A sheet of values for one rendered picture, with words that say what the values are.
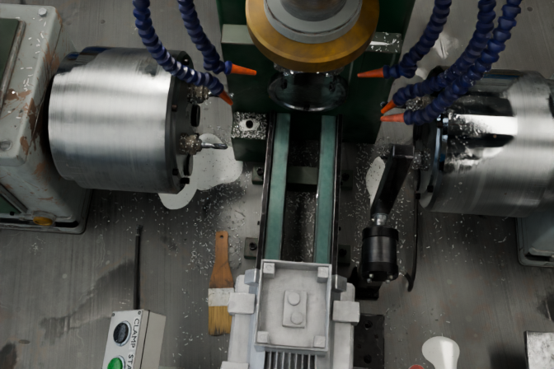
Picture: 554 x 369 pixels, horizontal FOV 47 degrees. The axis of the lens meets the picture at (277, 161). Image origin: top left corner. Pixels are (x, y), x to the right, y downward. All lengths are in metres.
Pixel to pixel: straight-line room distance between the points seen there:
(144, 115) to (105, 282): 0.42
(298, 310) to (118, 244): 0.52
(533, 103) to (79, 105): 0.70
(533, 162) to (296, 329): 0.44
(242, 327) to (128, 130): 0.35
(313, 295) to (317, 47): 0.35
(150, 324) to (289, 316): 0.21
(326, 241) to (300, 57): 0.44
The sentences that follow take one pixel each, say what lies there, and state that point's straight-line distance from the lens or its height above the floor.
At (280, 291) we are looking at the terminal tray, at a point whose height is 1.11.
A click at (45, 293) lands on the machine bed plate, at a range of 1.34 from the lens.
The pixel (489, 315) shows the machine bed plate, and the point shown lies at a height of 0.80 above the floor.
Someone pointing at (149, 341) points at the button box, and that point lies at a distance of 0.99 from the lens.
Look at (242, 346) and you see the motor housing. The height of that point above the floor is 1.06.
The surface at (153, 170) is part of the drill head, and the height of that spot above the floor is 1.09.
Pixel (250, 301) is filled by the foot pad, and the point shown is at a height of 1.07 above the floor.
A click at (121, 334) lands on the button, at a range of 0.99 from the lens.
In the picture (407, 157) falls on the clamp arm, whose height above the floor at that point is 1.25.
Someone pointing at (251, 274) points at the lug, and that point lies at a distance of 0.97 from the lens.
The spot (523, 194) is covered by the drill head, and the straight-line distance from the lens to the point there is 1.07.
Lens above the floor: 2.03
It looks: 66 degrees down
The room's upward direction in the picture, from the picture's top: 2 degrees counter-clockwise
